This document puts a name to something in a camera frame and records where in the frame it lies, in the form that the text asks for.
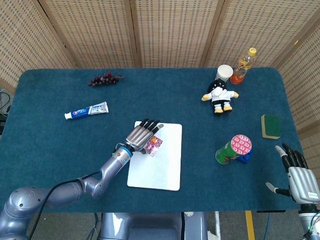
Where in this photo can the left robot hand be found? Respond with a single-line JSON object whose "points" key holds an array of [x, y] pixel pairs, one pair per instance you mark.
{"points": [[140, 136]]}

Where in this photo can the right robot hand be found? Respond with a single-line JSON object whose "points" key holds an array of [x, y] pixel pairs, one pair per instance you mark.
{"points": [[298, 175]]}

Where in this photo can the small orange round cap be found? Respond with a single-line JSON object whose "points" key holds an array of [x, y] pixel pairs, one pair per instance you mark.
{"points": [[154, 140]]}

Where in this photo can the pink patterned packet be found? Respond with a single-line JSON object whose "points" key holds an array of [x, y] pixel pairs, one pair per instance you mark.
{"points": [[153, 146]]}

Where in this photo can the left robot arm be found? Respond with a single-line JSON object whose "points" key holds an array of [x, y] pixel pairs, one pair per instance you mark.
{"points": [[75, 186]]}

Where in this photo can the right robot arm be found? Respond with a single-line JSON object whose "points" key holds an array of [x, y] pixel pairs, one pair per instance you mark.
{"points": [[308, 220]]}

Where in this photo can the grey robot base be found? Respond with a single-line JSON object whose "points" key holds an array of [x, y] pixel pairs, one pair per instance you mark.
{"points": [[150, 226]]}

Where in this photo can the white board black rim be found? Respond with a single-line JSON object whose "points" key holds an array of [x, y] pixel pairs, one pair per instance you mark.
{"points": [[160, 165]]}

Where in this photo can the blue white toothpaste tube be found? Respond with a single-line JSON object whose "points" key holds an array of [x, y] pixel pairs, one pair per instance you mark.
{"points": [[86, 111]]}

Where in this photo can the green yellow sponge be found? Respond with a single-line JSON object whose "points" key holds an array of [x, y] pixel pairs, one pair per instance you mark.
{"points": [[271, 126]]}

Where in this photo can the blue toy block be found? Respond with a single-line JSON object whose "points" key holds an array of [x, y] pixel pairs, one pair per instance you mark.
{"points": [[245, 158]]}

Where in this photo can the dark red grape bunch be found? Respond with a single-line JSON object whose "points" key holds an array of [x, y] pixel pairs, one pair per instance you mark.
{"points": [[103, 79]]}

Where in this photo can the green chips can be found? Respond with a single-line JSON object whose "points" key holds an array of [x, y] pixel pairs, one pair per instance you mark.
{"points": [[232, 150]]}

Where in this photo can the teal table cloth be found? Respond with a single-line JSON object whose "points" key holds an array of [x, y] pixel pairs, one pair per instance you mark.
{"points": [[62, 150]]}

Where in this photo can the black white plush penguin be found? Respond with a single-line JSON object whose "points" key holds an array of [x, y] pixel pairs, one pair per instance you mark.
{"points": [[220, 96]]}

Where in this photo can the white table leg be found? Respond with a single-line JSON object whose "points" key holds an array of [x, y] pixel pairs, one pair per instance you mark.
{"points": [[217, 226]]}

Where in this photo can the woven folding screen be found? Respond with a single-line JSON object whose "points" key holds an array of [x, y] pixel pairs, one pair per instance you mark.
{"points": [[160, 32]]}

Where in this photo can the white paper cup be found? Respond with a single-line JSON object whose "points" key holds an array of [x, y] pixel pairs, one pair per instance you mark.
{"points": [[224, 72]]}

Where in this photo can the orange juice bottle yellow cap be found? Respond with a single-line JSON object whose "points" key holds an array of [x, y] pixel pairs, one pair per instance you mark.
{"points": [[242, 67]]}

